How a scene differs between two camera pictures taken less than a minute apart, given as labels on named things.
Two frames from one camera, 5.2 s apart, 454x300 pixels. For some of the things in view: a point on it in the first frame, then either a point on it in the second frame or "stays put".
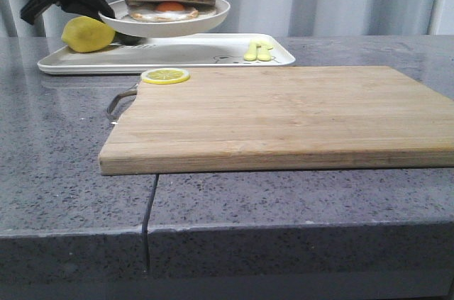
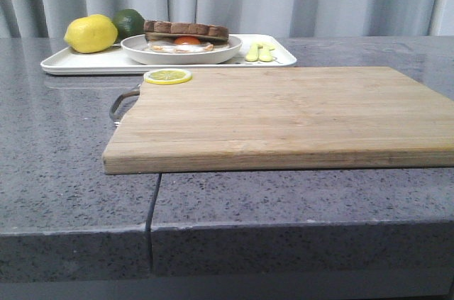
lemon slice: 164,76 stays put
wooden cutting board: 271,118 stays put
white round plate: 124,24 -> 135,47
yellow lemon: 84,34 stays put
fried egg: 164,11 -> 186,44
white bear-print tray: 183,52 stays put
